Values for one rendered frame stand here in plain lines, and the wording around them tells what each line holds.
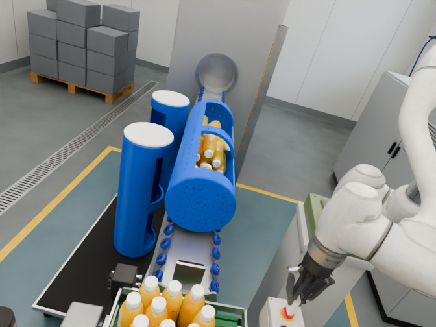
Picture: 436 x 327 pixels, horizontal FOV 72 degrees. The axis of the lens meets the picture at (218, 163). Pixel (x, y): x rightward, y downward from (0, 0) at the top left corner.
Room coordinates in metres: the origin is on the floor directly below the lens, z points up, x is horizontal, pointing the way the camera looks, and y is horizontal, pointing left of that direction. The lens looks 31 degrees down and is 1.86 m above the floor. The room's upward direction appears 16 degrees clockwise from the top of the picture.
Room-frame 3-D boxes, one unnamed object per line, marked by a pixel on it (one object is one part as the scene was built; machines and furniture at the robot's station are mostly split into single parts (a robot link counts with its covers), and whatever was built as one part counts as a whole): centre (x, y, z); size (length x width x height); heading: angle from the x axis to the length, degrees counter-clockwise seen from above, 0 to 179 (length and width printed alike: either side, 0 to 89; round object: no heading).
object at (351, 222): (0.56, -0.32, 1.49); 0.13 x 0.11 x 0.16; 61
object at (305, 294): (0.57, -0.33, 1.24); 0.04 x 0.01 x 0.11; 7
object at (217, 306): (0.61, -0.02, 0.96); 0.40 x 0.01 x 0.03; 97
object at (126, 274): (0.62, 0.19, 0.95); 0.10 x 0.07 x 0.10; 97
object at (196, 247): (1.73, 0.11, 0.79); 2.17 x 0.29 x 0.34; 7
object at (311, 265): (0.57, -0.31, 1.31); 0.08 x 0.07 x 0.09; 97
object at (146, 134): (1.50, 0.42, 1.03); 0.28 x 0.28 x 0.01
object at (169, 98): (2.13, 0.47, 1.03); 0.28 x 0.28 x 0.01
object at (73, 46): (4.29, 2.28, 0.59); 1.20 x 0.80 x 1.19; 90
